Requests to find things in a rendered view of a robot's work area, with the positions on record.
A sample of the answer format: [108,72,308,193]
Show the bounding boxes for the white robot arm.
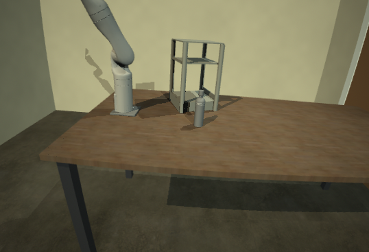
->
[81,0,134,113]

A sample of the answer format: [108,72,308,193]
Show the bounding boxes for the grey bottle with cap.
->
[193,90,205,127]

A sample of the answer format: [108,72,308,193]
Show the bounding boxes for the grey metal shelving unit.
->
[169,38,225,113]

